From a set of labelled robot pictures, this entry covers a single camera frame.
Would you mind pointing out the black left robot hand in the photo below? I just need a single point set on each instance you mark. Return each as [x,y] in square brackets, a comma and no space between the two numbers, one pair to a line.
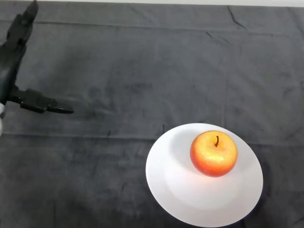
[12,59]

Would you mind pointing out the red yellow apple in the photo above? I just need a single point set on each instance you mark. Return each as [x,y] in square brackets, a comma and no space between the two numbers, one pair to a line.
[213,154]

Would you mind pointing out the white round plate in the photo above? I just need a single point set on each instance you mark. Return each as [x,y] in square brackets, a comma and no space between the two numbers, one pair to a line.
[190,190]

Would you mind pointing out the black cloth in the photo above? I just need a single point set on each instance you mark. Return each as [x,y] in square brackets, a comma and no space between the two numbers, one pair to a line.
[152,71]

